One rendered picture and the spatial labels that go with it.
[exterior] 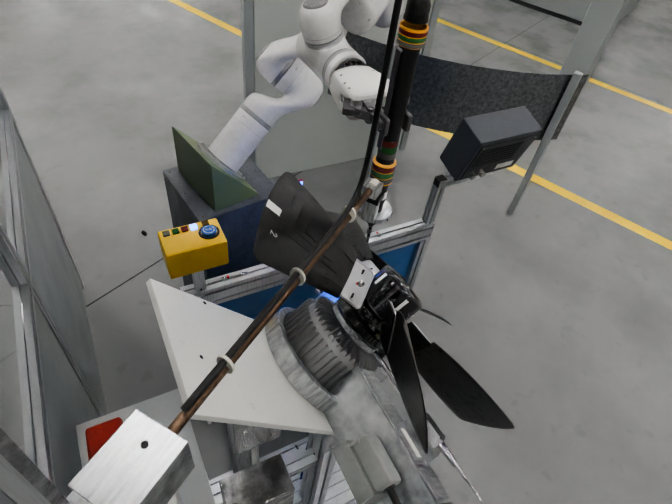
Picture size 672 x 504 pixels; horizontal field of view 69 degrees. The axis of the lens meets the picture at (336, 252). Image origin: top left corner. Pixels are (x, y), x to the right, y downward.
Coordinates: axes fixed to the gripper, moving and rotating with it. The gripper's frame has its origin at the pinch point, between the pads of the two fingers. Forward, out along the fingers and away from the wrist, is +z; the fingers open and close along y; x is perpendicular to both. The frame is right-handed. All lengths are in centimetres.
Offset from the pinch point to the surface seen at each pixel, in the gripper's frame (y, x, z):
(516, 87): -158, -71, -106
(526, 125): -78, -34, -32
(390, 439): 11, -45, 34
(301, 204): 13.6, -18.6, -4.8
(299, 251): 17.4, -22.3, 3.3
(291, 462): 20, -100, 13
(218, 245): 24, -51, -31
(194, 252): 30, -52, -31
